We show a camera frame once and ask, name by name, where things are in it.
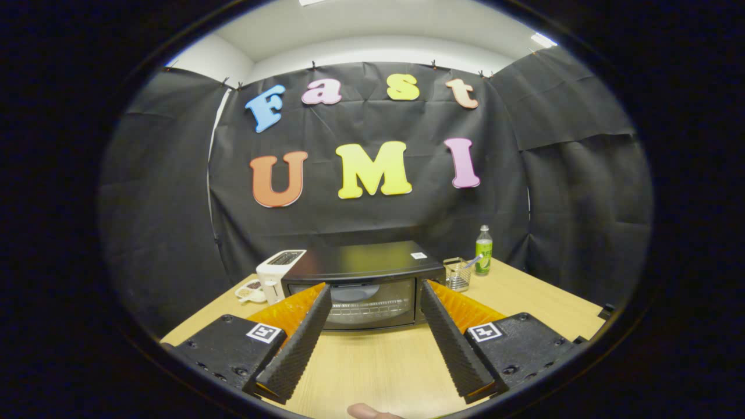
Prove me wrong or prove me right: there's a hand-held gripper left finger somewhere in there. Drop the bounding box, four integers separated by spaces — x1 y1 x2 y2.
162 282 332 405

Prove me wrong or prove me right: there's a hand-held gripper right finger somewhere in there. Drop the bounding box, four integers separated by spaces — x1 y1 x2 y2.
420 279 588 405

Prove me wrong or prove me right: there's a black toaster oven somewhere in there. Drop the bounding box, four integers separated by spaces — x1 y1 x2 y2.
281 241 447 331

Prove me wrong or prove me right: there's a white pop-up toaster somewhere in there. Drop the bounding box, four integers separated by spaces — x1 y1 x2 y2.
256 250 307 305

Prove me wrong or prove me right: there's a clear glass cup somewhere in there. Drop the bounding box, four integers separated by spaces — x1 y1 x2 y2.
443 257 474 293

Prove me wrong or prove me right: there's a small white snack dish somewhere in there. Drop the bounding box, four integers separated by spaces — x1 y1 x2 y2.
235 279 267 304

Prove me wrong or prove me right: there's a green label bottle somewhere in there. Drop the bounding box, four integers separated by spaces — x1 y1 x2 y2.
475 225 494 276

